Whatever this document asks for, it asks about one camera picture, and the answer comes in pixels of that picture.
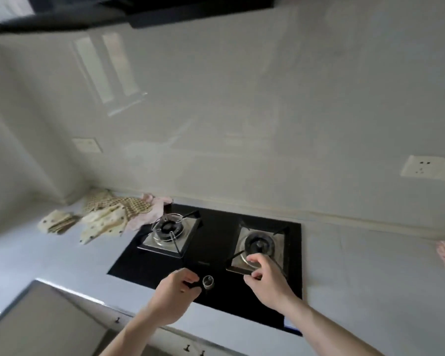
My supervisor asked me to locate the person's left hand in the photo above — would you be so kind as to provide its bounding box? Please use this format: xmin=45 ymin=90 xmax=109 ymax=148
xmin=148 ymin=268 xmax=202 ymax=327

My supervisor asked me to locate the person's right hand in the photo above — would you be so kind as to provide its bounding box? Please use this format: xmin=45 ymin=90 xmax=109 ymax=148
xmin=243 ymin=253 xmax=302 ymax=314

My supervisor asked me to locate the person's left forearm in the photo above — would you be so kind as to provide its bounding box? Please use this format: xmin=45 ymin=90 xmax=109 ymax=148
xmin=99 ymin=307 xmax=161 ymax=356

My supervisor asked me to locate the person's right forearm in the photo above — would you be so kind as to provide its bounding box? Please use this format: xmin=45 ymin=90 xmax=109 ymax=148
xmin=281 ymin=297 xmax=385 ymax=356

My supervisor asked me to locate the steel burner with pan support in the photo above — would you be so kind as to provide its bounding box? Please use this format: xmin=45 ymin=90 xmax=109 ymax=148
xmin=225 ymin=220 xmax=290 ymax=279
xmin=136 ymin=210 xmax=201 ymax=259

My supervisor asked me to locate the black glass gas hob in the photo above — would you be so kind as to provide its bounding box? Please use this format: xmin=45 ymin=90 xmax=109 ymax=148
xmin=107 ymin=203 xmax=303 ymax=336

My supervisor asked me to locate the plain pink cloth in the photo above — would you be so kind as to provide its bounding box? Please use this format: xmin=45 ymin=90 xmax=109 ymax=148
xmin=126 ymin=193 xmax=174 ymax=231

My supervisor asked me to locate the crumpled cream dotted cloth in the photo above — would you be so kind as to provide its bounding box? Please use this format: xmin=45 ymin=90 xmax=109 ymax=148
xmin=79 ymin=204 xmax=130 ymax=245

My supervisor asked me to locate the brown checkered cloth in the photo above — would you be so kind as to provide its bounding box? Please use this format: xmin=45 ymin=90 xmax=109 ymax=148
xmin=83 ymin=189 xmax=153 ymax=221

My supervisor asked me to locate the folded cream dotted cloth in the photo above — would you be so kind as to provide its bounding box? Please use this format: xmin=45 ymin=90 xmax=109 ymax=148
xmin=37 ymin=209 xmax=81 ymax=235

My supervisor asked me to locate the grey cabinet door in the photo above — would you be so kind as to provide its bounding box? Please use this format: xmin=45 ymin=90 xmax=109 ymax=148
xmin=0 ymin=279 xmax=112 ymax=356

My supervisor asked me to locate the black range hood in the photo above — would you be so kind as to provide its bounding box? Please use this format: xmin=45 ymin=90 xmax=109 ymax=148
xmin=0 ymin=0 xmax=287 ymax=35

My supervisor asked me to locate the wide white wall socket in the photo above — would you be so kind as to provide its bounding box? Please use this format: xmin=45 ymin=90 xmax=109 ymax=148
xmin=400 ymin=155 xmax=445 ymax=181

